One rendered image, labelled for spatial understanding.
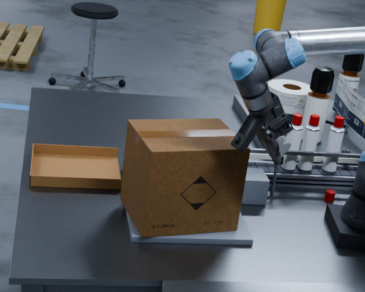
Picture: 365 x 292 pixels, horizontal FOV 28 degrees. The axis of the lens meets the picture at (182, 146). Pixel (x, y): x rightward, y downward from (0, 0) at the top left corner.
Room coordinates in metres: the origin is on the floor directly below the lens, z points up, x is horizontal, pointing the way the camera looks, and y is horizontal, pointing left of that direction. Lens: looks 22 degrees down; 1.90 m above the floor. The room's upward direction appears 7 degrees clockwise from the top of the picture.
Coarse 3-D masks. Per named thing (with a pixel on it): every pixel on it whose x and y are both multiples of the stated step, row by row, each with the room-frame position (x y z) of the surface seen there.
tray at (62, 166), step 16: (48, 144) 2.34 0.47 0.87; (32, 160) 2.24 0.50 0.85; (48, 160) 2.28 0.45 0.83; (64, 160) 2.30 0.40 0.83; (80, 160) 2.32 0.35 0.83; (96, 160) 2.33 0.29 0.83; (112, 160) 2.35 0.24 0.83; (32, 176) 2.08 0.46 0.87; (48, 176) 2.09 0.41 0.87; (64, 176) 2.18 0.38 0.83; (80, 176) 2.19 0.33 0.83; (96, 176) 2.21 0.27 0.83; (112, 176) 2.22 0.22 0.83
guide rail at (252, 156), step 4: (252, 156) 2.39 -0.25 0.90; (256, 156) 2.39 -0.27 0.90; (260, 156) 2.39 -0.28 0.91; (264, 156) 2.39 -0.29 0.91; (268, 156) 2.40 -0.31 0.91; (316, 156) 2.44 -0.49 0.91; (320, 156) 2.44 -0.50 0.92; (316, 160) 2.43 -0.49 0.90; (320, 160) 2.44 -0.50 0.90; (340, 160) 2.45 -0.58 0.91; (344, 160) 2.45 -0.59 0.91; (348, 160) 2.46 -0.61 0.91; (352, 160) 2.46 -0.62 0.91; (356, 160) 2.46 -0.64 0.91
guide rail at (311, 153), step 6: (252, 150) 2.31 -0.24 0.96; (258, 150) 2.31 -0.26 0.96; (264, 150) 2.32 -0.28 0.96; (288, 150) 2.34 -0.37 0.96; (324, 156) 2.36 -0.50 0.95; (330, 156) 2.37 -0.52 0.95; (336, 156) 2.37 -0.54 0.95; (342, 156) 2.38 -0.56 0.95; (348, 156) 2.38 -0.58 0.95; (354, 156) 2.38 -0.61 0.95
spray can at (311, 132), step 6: (312, 114) 2.40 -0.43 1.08; (312, 120) 2.38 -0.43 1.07; (318, 120) 2.38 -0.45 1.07; (306, 126) 2.39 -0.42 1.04; (312, 126) 2.38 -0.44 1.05; (318, 126) 2.39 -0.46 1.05; (306, 132) 2.38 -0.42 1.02; (312, 132) 2.37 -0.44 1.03; (318, 132) 2.37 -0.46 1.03; (306, 138) 2.37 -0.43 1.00; (312, 138) 2.37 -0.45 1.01; (306, 144) 2.37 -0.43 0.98; (312, 144) 2.37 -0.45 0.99; (306, 150) 2.37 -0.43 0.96; (312, 150) 2.37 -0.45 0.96; (300, 156) 2.38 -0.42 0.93; (306, 156) 2.37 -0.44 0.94; (312, 156) 2.37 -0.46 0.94; (300, 162) 2.38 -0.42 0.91; (306, 162) 2.37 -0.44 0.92; (312, 162) 2.38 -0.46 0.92; (300, 168) 2.37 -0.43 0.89; (306, 168) 2.37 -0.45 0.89
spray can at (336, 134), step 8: (336, 120) 2.40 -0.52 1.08; (336, 128) 2.39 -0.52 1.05; (328, 136) 2.40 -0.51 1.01; (336, 136) 2.38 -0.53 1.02; (328, 144) 2.39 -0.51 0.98; (336, 144) 2.38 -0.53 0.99; (336, 152) 2.38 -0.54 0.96; (328, 160) 2.39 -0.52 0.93; (336, 160) 2.39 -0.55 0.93; (328, 168) 2.38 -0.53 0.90; (336, 168) 2.40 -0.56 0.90
